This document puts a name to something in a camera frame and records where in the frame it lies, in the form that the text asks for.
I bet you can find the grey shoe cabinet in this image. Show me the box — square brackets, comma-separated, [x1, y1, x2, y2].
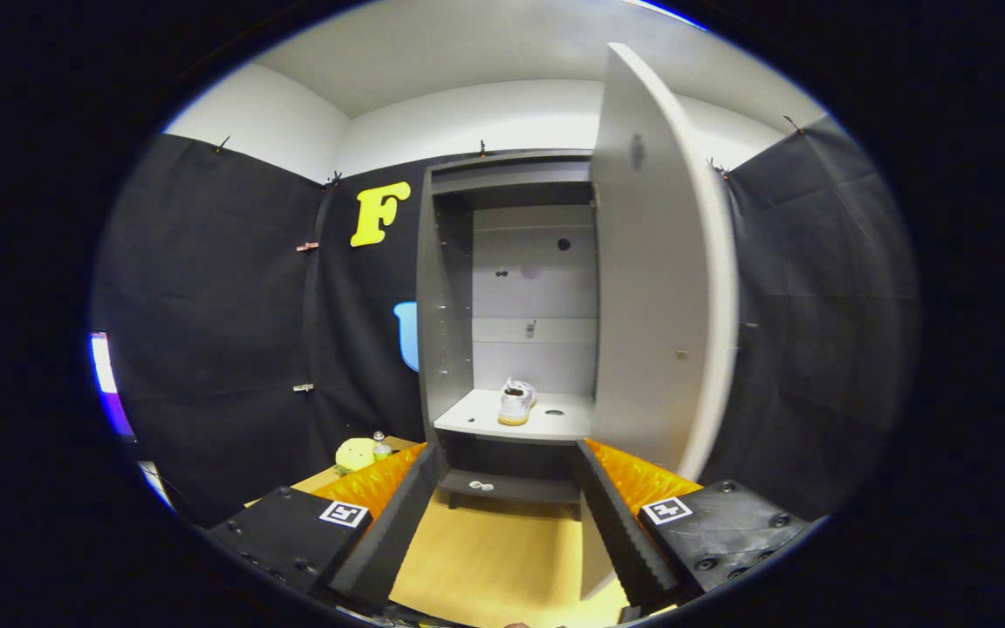
[415, 148, 599, 524]

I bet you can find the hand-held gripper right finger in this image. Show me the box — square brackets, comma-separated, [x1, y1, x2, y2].
[572, 438, 819, 618]

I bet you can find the white canvas shoe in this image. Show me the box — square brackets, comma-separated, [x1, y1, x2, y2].
[497, 378, 538, 427]

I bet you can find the black backdrop cloth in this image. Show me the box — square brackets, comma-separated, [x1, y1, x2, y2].
[92, 113, 920, 529]

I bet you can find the yellow pineapple plush toy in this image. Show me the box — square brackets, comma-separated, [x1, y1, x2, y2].
[334, 438, 377, 474]

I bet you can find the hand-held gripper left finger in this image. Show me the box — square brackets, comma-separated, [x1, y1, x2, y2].
[206, 443, 445, 618]

